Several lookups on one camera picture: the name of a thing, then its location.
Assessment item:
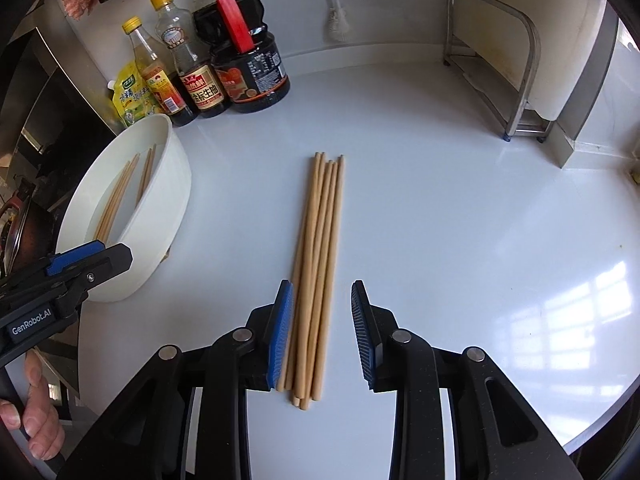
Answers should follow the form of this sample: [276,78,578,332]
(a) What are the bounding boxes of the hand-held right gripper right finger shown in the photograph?
[350,280,586,480]

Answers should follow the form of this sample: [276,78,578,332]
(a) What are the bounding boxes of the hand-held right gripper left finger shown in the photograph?
[57,280,295,480]

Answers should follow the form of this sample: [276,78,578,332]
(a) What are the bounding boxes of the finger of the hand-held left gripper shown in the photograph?
[52,242,135,311]
[30,240,108,281]

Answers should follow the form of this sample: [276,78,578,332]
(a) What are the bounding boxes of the white plastic bowl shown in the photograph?
[55,113,193,303]

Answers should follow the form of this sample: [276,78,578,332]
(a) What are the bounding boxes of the bundle of wooden chopsticks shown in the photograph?
[276,151,347,411]

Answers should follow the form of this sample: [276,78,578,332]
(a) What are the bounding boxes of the person's left hand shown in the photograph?
[0,349,66,461]

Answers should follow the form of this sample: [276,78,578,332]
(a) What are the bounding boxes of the dark cooking pot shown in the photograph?
[0,185,58,281]

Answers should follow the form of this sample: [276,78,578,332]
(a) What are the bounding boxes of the yellow seasoning pouch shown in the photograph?
[109,59,156,128]

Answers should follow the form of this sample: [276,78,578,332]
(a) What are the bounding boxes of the small yellow-capped vinegar bottle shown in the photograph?
[121,16,200,127]

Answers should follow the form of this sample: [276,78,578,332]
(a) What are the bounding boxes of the yellow-capped soy sauce bottle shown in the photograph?
[149,0,232,119]

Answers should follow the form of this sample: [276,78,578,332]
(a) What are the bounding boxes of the stainless steel board rack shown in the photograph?
[442,0,553,143]

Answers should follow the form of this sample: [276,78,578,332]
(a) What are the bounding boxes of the white cutting board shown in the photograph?
[455,0,608,122]

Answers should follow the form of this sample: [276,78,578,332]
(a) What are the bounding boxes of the large red-handled soy sauce bottle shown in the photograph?
[192,0,291,114]

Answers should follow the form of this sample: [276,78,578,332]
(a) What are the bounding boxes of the white long-handled brush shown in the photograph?
[320,0,353,43]

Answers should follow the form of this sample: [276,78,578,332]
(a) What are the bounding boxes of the grey metal corner post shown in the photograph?
[554,15,621,171]

